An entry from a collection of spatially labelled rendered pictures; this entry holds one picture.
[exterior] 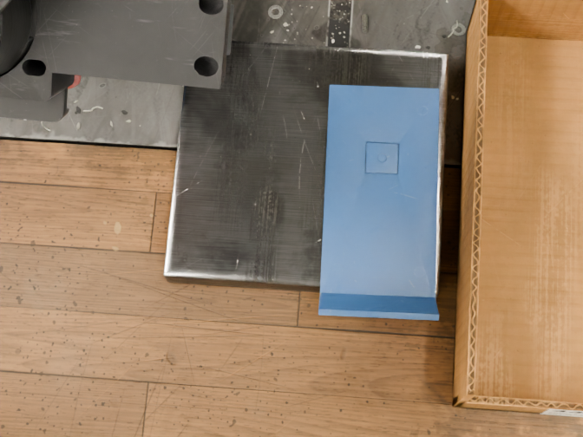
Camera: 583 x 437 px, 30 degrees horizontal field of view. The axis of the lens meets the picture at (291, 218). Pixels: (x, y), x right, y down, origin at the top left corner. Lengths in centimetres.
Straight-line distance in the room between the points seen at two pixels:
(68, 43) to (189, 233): 25
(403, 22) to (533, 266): 19
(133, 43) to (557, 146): 35
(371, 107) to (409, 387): 18
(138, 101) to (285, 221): 13
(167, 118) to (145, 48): 28
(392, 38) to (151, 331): 25
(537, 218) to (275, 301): 17
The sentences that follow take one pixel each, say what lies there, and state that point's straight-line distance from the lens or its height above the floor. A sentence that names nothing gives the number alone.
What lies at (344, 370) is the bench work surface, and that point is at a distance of 68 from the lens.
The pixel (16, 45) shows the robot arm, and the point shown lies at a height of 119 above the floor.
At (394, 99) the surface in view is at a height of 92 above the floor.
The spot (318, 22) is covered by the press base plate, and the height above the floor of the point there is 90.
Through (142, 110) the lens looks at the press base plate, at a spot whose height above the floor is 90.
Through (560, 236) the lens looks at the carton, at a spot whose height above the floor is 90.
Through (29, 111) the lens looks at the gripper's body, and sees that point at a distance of 51.
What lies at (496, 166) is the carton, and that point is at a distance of 71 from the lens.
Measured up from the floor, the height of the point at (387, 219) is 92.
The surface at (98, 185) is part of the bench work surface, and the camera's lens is 72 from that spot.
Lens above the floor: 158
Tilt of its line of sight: 75 degrees down
